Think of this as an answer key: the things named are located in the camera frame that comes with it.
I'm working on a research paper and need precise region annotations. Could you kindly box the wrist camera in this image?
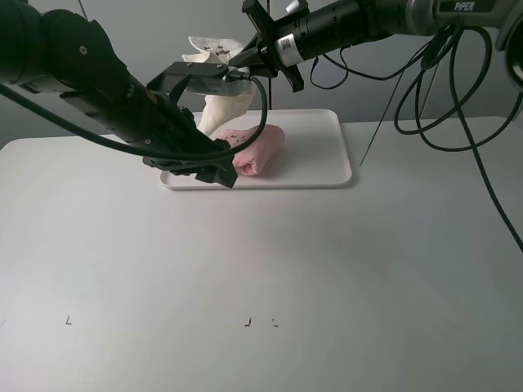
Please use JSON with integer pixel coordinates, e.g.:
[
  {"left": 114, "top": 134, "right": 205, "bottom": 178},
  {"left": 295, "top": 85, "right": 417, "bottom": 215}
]
[
  {"left": 146, "top": 61, "right": 249, "bottom": 99},
  {"left": 285, "top": 0, "right": 308, "bottom": 15}
]

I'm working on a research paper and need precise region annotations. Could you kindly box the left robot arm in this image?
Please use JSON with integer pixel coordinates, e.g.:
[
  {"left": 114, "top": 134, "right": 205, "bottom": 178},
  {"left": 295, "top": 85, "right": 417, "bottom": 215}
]
[{"left": 1, "top": 1, "right": 241, "bottom": 188}]

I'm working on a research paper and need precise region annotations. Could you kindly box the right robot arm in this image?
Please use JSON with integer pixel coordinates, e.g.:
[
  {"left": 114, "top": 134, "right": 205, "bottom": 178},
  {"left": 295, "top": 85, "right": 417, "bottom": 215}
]
[{"left": 230, "top": 0, "right": 522, "bottom": 92}]

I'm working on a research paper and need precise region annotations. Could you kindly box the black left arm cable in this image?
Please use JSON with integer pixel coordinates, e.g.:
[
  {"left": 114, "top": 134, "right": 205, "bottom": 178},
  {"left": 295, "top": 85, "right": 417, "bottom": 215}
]
[{"left": 0, "top": 69, "right": 269, "bottom": 161}]

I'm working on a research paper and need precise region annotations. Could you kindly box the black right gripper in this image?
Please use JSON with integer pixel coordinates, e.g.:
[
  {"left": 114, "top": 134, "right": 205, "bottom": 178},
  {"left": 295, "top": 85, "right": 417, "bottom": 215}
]
[{"left": 229, "top": 1, "right": 368, "bottom": 92}]

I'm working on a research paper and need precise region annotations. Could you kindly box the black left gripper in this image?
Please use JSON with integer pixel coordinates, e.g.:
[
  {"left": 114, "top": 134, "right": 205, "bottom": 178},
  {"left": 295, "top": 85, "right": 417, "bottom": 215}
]
[{"left": 60, "top": 75, "right": 238, "bottom": 188}]

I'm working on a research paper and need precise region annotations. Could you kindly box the white rectangular plastic tray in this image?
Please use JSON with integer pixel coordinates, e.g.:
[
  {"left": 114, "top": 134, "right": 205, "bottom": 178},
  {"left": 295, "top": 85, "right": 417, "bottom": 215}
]
[{"left": 159, "top": 108, "right": 353, "bottom": 191}]

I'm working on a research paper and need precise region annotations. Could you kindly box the pink towel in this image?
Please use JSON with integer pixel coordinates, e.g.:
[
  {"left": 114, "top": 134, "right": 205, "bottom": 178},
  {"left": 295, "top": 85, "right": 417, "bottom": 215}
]
[{"left": 218, "top": 124, "right": 285, "bottom": 176}]

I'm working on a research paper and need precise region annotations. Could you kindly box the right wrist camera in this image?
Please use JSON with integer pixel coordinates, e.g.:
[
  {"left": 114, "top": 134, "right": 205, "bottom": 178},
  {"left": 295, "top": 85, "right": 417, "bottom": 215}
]
[{"left": 285, "top": 0, "right": 308, "bottom": 15}]

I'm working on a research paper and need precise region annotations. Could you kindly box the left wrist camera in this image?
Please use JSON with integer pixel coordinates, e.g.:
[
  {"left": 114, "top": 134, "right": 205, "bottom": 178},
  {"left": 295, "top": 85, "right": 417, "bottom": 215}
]
[{"left": 146, "top": 61, "right": 249, "bottom": 99}]

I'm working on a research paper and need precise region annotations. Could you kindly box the cream white towel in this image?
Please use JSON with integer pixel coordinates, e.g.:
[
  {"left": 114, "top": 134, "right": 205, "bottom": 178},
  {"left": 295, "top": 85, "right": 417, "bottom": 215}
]
[{"left": 182, "top": 36, "right": 257, "bottom": 136}]

